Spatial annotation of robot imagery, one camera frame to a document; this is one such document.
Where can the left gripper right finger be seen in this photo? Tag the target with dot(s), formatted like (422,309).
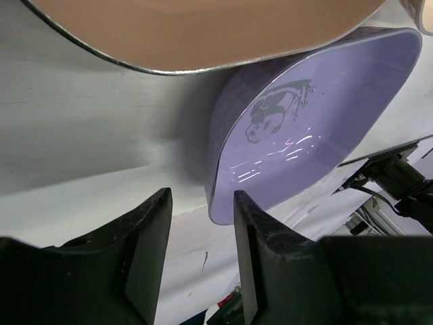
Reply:
(288,279)

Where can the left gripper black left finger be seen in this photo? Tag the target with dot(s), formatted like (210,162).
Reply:
(111,275)

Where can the purple square plate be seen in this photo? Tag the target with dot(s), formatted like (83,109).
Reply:
(280,126)

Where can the brown square plate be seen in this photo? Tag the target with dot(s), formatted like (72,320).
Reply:
(190,37)

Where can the cream square plate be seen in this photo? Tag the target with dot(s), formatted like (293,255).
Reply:
(420,12)

